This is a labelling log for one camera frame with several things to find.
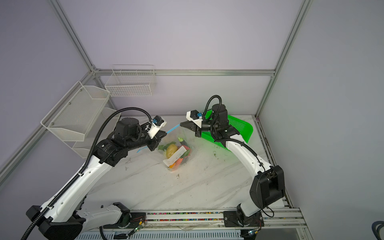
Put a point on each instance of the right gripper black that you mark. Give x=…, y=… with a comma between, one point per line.
x=190, y=126

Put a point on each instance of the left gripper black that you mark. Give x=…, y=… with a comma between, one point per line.
x=155, y=140

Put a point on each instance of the red pepper toy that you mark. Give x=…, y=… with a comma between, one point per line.
x=188, y=150

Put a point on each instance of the clear zip bag blue zipper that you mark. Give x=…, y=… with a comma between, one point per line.
x=159, y=157

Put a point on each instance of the yellow lemon toy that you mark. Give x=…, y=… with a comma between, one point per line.
x=172, y=148

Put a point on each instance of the orange carrot toy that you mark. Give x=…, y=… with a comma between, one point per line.
x=176, y=164

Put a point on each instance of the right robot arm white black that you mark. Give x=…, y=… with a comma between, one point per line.
x=268, y=184

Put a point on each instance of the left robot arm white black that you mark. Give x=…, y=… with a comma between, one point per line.
x=62, y=216

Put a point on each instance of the green plastic basket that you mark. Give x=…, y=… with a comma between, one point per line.
x=226, y=126

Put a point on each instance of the white mesh upper shelf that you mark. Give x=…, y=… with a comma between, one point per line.
x=73, y=117

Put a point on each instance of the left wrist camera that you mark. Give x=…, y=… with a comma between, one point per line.
x=156, y=124

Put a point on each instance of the white wire wall basket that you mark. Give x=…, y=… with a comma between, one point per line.
x=132, y=81

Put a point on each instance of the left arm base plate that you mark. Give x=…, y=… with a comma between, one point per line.
x=129, y=221

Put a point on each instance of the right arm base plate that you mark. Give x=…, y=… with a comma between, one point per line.
x=236, y=219

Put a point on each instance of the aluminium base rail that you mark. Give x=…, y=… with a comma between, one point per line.
x=275, y=218

